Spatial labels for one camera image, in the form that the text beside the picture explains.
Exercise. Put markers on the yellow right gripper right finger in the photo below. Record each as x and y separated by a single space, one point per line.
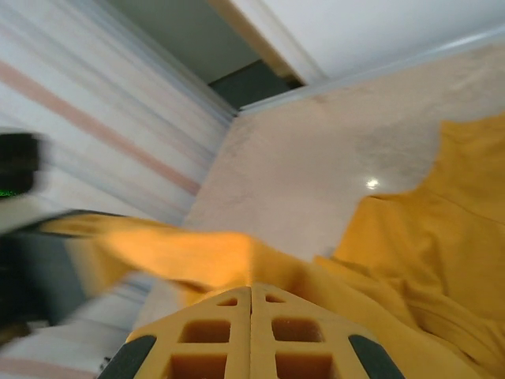
300 343

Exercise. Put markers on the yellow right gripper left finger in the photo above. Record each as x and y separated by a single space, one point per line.
205 343

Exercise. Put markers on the yellow printed t-shirt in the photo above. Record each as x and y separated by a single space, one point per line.
414 245

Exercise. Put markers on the beige door jamb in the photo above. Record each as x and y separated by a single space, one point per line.
256 31

